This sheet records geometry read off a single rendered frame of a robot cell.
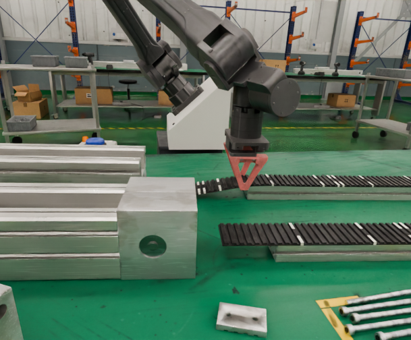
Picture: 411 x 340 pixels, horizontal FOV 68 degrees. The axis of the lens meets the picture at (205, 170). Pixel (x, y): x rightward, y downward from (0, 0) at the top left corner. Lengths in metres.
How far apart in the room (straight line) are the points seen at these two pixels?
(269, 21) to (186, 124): 7.82
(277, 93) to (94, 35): 7.68
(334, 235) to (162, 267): 0.24
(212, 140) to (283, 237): 0.51
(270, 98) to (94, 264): 0.32
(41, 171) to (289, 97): 0.43
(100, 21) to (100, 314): 7.83
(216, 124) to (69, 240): 0.59
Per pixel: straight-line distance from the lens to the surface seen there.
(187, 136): 0.87
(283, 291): 0.40
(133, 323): 0.36
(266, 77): 0.47
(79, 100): 5.36
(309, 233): 0.45
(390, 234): 0.51
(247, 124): 0.54
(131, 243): 0.37
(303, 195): 0.63
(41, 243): 0.40
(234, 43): 0.51
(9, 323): 0.29
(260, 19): 8.53
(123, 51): 8.00
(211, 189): 0.58
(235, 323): 0.34
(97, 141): 0.71
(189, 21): 0.54
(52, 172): 0.58
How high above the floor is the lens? 1.04
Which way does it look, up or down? 21 degrees down
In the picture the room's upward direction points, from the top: 2 degrees clockwise
